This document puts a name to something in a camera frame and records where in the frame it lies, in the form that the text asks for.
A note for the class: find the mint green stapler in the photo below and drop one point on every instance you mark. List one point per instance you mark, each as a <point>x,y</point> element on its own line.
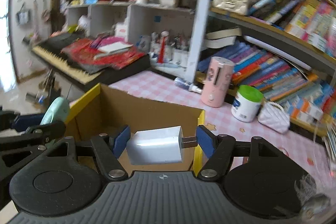
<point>57,111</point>

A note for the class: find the pink checkered tablecloth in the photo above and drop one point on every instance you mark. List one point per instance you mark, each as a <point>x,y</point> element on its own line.
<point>304,150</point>

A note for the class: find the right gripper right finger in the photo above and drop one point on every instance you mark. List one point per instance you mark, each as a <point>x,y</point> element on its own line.
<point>206,140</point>

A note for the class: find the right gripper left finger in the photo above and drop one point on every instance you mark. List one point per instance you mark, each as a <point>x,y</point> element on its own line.
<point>118,140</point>

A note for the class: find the white charger cube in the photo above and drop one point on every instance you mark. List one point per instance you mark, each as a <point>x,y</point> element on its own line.
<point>159,146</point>

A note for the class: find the white jar green lid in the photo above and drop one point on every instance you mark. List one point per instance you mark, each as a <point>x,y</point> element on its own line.
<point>246,103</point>

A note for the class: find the white quilted purse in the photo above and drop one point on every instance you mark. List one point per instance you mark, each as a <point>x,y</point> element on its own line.
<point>273,115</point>

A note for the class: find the black keyboard piano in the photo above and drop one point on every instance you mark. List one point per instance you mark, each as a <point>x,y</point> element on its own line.
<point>49,52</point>

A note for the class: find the yellow cardboard box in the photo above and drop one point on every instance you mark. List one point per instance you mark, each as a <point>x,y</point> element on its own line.
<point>103,110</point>

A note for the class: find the spray bottle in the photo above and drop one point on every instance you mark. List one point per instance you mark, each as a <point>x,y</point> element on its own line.
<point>185,85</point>

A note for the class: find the pink humidifier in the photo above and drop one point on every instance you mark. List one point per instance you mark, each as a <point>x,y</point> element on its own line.
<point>217,81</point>

